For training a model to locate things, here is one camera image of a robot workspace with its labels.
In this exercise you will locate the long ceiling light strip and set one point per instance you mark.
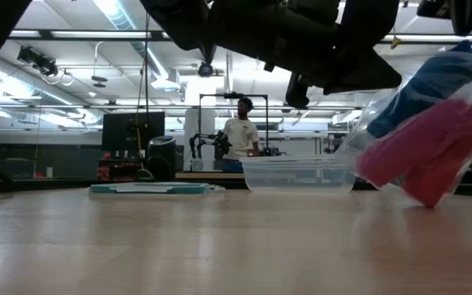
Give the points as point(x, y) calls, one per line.
point(96, 34)

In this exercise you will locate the black dome camera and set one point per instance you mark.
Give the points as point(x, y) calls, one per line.
point(206, 69)

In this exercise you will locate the black aluminium table frame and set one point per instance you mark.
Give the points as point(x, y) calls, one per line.
point(35, 185)

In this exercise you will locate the clear zip bag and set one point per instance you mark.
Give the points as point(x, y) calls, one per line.
point(363, 135)

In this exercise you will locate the red bandage roll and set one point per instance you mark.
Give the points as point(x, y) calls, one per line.
point(445, 176)

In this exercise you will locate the black monitor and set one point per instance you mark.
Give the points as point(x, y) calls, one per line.
point(117, 131)

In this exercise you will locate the white cabinet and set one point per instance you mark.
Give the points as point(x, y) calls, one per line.
point(191, 119)

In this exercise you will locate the pink bandage roll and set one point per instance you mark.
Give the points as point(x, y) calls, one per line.
point(404, 151)

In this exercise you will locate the person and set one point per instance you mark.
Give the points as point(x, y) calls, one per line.
point(240, 135)

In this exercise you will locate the black hanging camera rig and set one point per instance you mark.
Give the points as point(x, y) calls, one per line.
point(37, 61)

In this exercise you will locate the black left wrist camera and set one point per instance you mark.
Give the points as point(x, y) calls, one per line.
point(297, 94)

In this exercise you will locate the clear plastic container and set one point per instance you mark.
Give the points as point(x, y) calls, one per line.
point(293, 178)

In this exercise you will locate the black background robot arm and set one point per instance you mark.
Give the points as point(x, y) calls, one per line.
point(219, 141)

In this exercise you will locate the black shelf red items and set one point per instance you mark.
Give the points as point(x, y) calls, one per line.
point(121, 170)

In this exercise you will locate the blue bandage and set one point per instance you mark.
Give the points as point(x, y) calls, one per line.
point(424, 90)

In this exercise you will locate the black pendant lamp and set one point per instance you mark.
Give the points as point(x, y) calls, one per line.
point(98, 80)

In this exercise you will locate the yellow hanging plug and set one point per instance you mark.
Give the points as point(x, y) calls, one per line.
point(395, 42)

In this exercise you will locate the clear lid blue rim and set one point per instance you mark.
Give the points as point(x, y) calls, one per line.
point(150, 188)

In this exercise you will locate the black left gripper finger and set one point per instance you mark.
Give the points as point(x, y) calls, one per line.
point(369, 20)
point(367, 73)

